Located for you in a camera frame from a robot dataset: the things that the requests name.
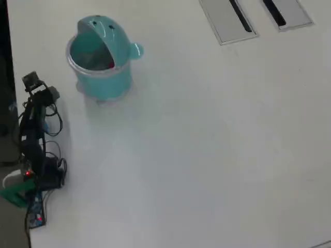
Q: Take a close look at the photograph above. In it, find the black power cable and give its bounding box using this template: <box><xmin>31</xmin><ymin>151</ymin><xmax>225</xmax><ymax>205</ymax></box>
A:
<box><xmin>24</xmin><ymin>206</ymin><xmax>32</xmax><ymax>243</ymax></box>

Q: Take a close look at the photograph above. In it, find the blue controller circuit board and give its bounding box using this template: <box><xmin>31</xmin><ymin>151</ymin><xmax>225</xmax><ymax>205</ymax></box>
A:
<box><xmin>27</xmin><ymin>191</ymin><xmax>47</xmax><ymax>229</ymax></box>

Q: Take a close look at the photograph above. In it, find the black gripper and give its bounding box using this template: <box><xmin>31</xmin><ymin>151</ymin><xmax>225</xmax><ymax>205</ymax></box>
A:
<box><xmin>31</xmin><ymin>86</ymin><xmax>61</xmax><ymax>107</ymax></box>

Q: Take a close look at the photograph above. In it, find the silver cable grommet plate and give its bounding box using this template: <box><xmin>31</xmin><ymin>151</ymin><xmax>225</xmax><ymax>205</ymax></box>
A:
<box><xmin>198</xmin><ymin>0</ymin><xmax>260</xmax><ymax>47</ymax></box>
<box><xmin>261</xmin><ymin>0</ymin><xmax>315</xmax><ymax>33</ymax></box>

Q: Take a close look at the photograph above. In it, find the teal whale-shaped bin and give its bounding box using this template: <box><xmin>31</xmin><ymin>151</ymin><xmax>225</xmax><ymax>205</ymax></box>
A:
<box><xmin>65</xmin><ymin>14</ymin><xmax>145</xmax><ymax>107</ymax></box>

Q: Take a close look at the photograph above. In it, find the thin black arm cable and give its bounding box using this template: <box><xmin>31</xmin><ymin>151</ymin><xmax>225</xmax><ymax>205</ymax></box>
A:
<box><xmin>43</xmin><ymin>103</ymin><xmax>64</xmax><ymax>137</ymax></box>

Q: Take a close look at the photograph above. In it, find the white round object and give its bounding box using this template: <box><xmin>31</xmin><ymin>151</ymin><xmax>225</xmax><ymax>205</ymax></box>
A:
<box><xmin>2</xmin><ymin>169</ymin><xmax>26</xmax><ymax>189</ymax></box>

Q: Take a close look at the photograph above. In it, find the green table clamp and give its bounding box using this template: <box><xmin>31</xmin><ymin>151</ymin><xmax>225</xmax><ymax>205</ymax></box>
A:
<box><xmin>0</xmin><ymin>179</ymin><xmax>36</xmax><ymax>208</ymax></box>

